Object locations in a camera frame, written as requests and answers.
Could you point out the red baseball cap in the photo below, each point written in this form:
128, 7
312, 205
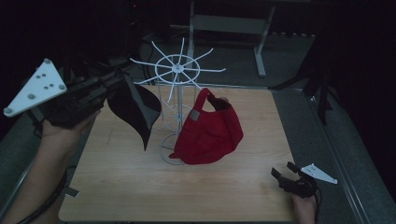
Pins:
211, 137

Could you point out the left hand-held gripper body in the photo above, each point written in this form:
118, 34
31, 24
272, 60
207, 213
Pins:
37, 88

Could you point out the person's right hand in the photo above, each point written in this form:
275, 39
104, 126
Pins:
303, 210

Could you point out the person's left hand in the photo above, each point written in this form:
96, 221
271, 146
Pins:
62, 133

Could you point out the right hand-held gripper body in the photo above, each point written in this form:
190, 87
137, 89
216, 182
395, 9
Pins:
306, 182

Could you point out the white metal desk frame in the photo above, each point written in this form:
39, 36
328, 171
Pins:
230, 24

